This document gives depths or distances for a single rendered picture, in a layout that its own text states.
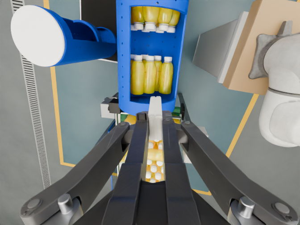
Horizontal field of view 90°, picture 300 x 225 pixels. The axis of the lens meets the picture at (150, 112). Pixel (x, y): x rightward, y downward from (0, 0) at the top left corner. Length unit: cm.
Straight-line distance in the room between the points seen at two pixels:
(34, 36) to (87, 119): 148
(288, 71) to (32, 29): 109
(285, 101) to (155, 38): 61
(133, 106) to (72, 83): 163
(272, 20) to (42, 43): 104
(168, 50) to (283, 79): 48
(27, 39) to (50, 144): 208
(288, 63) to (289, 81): 6
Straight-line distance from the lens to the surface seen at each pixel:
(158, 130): 16
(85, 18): 188
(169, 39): 83
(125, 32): 63
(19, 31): 107
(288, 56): 68
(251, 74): 82
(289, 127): 67
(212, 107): 203
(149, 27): 67
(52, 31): 96
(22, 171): 370
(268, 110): 72
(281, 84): 69
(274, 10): 85
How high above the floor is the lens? 181
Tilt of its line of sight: 66 degrees down
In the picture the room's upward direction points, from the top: 165 degrees counter-clockwise
